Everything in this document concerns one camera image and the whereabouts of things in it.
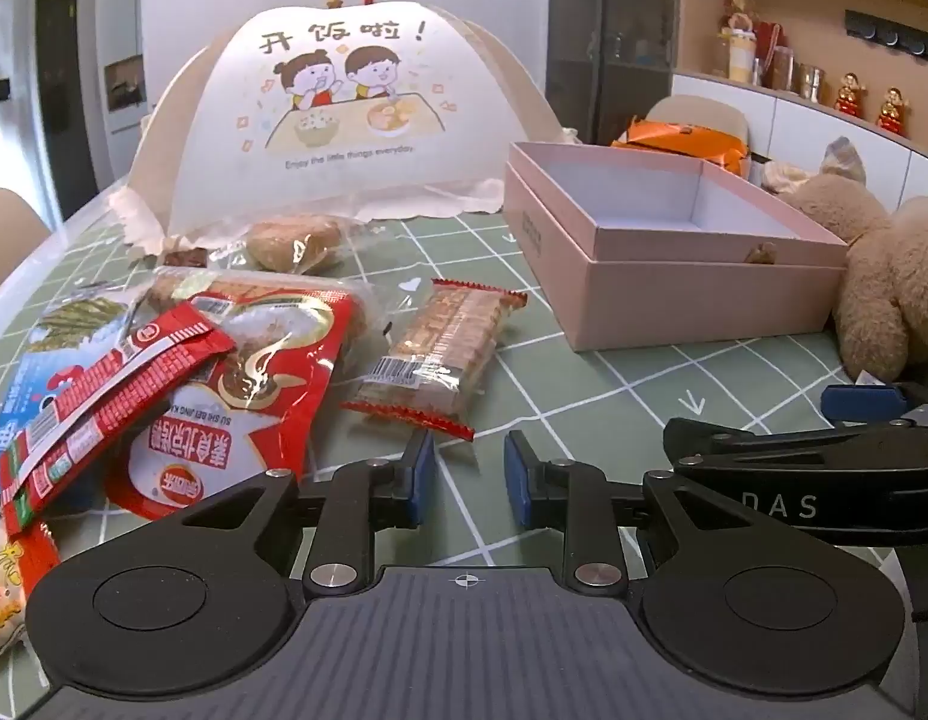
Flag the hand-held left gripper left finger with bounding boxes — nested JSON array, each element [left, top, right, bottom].
[[175, 431, 437, 602]]

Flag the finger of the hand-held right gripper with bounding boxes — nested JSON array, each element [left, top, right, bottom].
[[822, 382, 928, 428]]

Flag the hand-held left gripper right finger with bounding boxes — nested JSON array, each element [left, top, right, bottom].
[[504, 431, 765, 601]]

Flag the clear cracker packet red ends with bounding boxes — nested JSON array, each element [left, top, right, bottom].
[[152, 266, 382, 338], [342, 277, 526, 442]]

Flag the red pouch with white star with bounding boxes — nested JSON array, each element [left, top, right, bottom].
[[107, 291, 361, 522]]

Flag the pink cardboard box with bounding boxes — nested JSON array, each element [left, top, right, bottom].
[[503, 141, 851, 352]]

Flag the clear bun packet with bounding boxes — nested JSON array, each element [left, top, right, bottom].
[[245, 214, 390, 276]]

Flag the blue seaweed snack packet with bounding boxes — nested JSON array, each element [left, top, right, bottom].
[[0, 281, 159, 500]]

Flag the red and yellow candy bag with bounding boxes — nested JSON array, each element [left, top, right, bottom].
[[0, 517, 61, 662]]

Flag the brown teddy bear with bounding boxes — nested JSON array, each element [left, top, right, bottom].
[[777, 136, 928, 385]]

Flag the green grid tablecloth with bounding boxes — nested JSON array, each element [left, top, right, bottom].
[[0, 172, 928, 571]]

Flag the white sideboard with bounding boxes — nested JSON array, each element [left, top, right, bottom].
[[669, 71, 928, 215]]

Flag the red and gold figurine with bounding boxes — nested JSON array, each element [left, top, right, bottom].
[[876, 88, 911, 137], [833, 73, 868, 119]]

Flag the orange snack bag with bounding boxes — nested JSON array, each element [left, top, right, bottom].
[[612, 115, 751, 179]]

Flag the dark red snack packet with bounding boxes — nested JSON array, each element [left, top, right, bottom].
[[162, 235, 211, 269]]

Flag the beige chair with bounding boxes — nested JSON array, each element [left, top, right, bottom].
[[0, 187, 54, 302], [645, 94, 751, 181]]

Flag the white printed food cover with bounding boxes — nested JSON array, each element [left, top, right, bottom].
[[107, 0, 581, 252]]

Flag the black hook rack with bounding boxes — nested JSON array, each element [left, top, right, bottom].
[[845, 9, 928, 57]]

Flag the doll figurine with yellow bottle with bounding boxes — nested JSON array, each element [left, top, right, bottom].
[[719, 0, 766, 85]]

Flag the dark glass cabinet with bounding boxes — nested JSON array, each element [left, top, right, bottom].
[[546, 0, 678, 147]]

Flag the framed wall picture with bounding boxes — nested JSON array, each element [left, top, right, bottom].
[[104, 55, 147, 115]]

